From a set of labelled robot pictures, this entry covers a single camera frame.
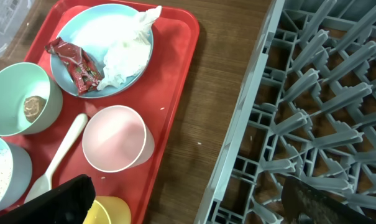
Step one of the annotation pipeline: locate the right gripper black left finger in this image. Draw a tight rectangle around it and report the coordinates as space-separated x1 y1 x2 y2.
0 174 96 224

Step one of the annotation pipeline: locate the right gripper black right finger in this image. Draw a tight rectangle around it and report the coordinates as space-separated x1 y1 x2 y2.
281 177 376 224

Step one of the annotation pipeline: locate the light blue bowl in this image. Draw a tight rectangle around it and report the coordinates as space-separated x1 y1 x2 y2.
0 138 32 211

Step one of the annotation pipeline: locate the brown food ball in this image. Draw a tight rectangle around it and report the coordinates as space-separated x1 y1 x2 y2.
23 96 47 123

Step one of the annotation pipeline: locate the mint green bowl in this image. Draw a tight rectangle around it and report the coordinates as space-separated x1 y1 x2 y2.
0 62 63 136

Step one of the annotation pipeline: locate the red snack wrapper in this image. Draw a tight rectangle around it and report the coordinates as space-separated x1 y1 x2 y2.
45 37 103 95

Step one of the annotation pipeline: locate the white napkin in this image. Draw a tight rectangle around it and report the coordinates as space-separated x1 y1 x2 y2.
97 6 162 90

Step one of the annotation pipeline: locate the grey dishwasher rack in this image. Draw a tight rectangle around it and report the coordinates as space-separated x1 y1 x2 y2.
195 0 376 223

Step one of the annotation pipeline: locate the white plastic spoon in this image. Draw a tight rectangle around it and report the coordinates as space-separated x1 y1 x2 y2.
24 113 88 203

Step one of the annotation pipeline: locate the yellow plastic cup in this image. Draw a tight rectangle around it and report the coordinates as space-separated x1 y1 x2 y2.
83 196 132 224

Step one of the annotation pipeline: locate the pink plastic cup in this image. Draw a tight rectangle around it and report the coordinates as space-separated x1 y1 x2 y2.
82 105 155 173

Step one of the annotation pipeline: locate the red plastic tray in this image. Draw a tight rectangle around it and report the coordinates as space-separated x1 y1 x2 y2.
0 1 199 223

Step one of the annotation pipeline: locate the clear plastic bin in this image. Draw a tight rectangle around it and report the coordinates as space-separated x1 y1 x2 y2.
0 0 35 58

